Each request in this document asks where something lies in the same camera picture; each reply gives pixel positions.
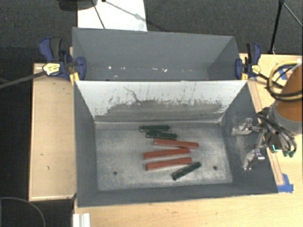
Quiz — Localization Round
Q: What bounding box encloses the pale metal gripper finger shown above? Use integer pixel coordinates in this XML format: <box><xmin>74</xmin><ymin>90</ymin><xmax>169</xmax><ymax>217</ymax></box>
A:
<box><xmin>242</xmin><ymin>148</ymin><xmax>266</xmax><ymax>171</ymax></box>
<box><xmin>231</xmin><ymin>118</ymin><xmax>254</xmax><ymax>137</ymax></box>

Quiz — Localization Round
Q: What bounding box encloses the dark green flat block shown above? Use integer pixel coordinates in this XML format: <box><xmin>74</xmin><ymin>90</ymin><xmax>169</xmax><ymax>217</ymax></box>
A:
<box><xmin>171</xmin><ymin>161</ymin><xmax>203</xmax><ymax>182</ymax></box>
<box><xmin>145</xmin><ymin>131</ymin><xmax>178</xmax><ymax>140</ymax></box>
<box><xmin>139</xmin><ymin>124</ymin><xmax>171</xmax><ymax>133</ymax></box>

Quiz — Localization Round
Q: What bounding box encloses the red-brown flat block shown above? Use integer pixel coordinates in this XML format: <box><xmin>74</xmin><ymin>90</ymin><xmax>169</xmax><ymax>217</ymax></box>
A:
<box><xmin>143</xmin><ymin>147</ymin><xmax>191</xmax><ymax>160</ymax></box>
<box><xmin>153</xmin><ymin>138</ymin><xmax>200</xmax><ymax>149</ymax></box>
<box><xmin>144</xmin><ymin>157</ymin><xmax>193</xmax><ymax>172</ymax></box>

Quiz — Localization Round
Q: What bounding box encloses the grey metal bin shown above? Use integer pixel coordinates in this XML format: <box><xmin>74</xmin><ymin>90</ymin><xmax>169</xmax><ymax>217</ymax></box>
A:
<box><xmin>71</xmin><ymin>26</ymin><xmax>279</xmax><ymax>208</ymax></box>

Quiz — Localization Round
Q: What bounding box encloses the pale wood flat board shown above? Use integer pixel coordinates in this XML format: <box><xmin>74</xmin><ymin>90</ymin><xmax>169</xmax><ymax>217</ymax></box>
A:
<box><xmin>28</xmin><ymin>62</ymin><xmax>78</xmax><ymax>202</ymax></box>

